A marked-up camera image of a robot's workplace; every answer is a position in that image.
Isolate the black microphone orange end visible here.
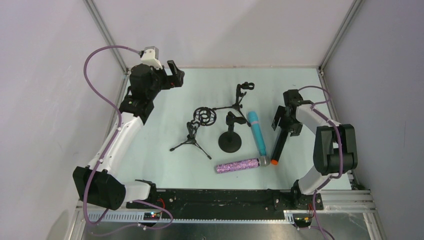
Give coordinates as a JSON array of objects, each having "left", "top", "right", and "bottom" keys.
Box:
[{"left": 270, "top": 128, "right": 289, "bottom": 165}]

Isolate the purple glitter microphone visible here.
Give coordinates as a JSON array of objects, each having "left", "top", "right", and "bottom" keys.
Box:
[{"left": 215, "top": 155, "right": 270, "bottom": 174}]

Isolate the tripod stand with clip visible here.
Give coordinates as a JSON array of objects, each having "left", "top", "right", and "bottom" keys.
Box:
[{"left": 212, "top": 81, "right": 255, "bottom": 121}]

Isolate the black round base mic stand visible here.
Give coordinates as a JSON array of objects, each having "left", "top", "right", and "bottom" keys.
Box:
[{"left": 218, "top": 111, "right": 247, "bottom": 153}]

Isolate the purple cable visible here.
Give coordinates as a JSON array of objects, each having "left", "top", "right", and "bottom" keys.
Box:
[
  {"left": 82, "top": 45, "right": 143, "bottom": 226},
  {"left": 298, "top": 85, "right": 344, "bottom": 240}
]

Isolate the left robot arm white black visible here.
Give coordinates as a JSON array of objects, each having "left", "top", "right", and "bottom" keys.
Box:
[{"left": 72, "top": 60, "right": 185, "bottom": 210}]

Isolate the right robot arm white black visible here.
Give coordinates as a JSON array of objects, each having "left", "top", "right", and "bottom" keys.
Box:
[{"left": 270, "top": 89, "right": 358, "bottom": 200}]

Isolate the blue toy microphone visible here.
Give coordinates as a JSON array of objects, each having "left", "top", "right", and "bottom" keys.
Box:
[{"left": 247, "top": 111, "right": 267, "bottom": 156}]

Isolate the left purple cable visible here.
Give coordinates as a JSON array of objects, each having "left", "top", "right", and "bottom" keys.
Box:
[{"left": 82, "top": 45, "right": 143, "bottom": 226}]

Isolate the aluminium frame rail front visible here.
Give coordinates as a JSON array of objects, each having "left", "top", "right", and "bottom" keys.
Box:
[{"left": 76, "top": 188, "right": 377, "bottom": 225}]

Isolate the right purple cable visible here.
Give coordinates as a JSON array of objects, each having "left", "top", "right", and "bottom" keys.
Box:
[{"left": 298, "top": 85, "right": 344, "bottom": 240}]

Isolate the tripod stand with shock mount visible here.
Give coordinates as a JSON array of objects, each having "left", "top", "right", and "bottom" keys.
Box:
[{"left": 169, "top": 106, "right": 217, "bottom": 160}]

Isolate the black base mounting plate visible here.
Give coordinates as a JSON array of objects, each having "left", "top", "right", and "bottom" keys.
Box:
[{"left": 147, "top": 188, "right": 324, "bottom": 221}]

